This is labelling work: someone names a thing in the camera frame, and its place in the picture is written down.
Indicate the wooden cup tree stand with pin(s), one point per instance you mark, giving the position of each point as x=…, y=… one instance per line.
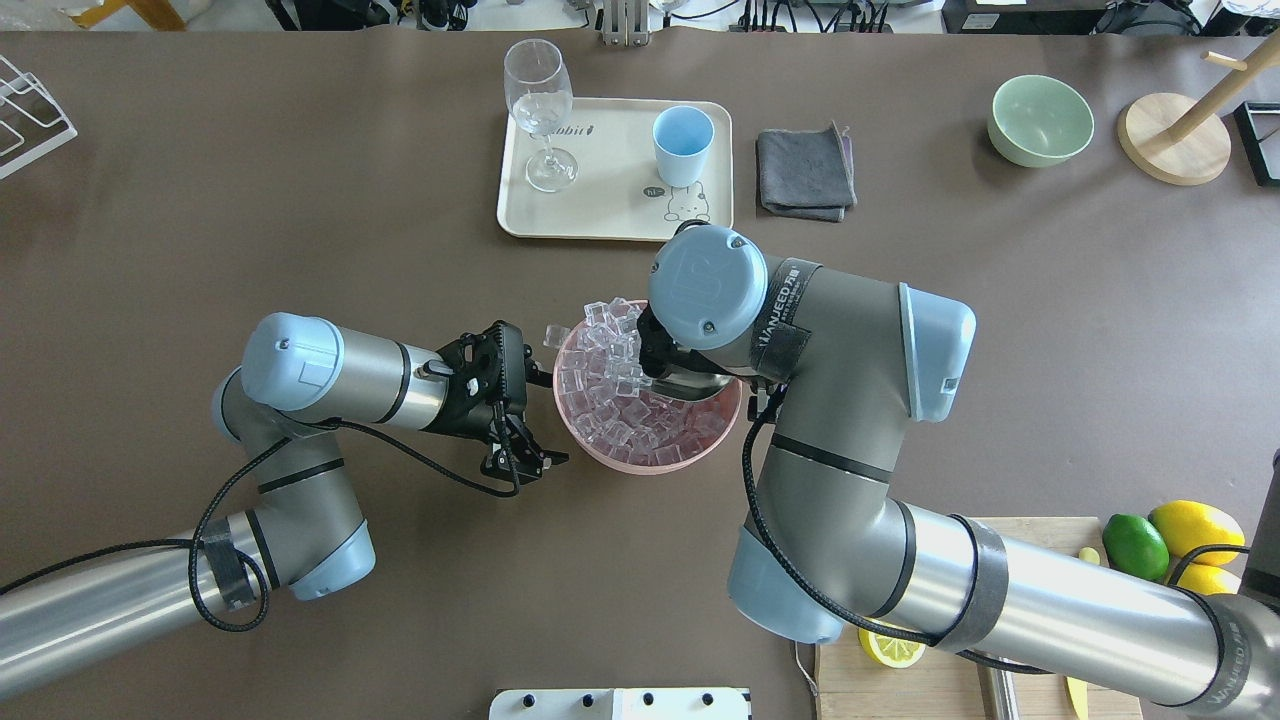
x=1181, y=140

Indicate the light blue cup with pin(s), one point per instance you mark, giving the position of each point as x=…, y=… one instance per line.
x=682, y=136

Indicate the clear plastic ice cubes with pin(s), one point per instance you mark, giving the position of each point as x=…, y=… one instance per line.
x=615, y=390

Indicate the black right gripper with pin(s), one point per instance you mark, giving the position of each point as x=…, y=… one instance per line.
x=652, y=352

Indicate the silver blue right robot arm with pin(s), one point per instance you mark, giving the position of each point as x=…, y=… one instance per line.
x=1055, y=389

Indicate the white wire cup rack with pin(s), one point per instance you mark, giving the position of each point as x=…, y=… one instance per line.
x=32, y=120

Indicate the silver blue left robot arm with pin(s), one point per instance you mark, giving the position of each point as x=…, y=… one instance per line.
x=288, y=518

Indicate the half lemon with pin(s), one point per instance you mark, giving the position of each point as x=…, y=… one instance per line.
x=896, y=653

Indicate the green lime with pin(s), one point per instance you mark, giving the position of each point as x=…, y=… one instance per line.
x=1135, y=547

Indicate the grey folded cloth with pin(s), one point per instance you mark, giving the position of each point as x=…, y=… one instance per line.
x=807, y=174

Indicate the cream rabbit serving tray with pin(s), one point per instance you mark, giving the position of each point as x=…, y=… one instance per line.
x=618, y=194

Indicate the silver metal ice scoop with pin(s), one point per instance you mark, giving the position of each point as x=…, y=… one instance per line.
x=703, y=380

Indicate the bamboo cutting board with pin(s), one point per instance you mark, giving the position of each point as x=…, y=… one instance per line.
x=851, y=685

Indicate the yellow lemon upper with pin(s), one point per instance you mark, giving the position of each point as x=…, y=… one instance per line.
x=1186, y=524

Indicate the clear wine glass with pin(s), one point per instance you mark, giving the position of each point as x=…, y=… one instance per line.
x=539, y=98

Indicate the yellow lemon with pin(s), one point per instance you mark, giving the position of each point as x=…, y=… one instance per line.
x=1186, y=524
x=1207, y=579

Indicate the steel muddler black tip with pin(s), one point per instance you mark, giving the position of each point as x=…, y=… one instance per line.
x=999, y=693

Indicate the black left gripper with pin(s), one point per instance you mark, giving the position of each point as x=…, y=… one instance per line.
x=463, y=418

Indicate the black tray with glasses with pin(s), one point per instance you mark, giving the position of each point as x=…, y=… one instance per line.
x=1257, y=125

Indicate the yellow plastic knife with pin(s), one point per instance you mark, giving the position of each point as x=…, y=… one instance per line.
x=1076, y=688

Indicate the pink bowl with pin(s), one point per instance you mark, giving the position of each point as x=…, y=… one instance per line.
x=650, y=445

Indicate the light green bowl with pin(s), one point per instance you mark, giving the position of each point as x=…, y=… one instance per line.
x=1039, y=121

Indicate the yellow lemon lower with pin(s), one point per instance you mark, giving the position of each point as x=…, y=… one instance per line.
x=1207, y=579

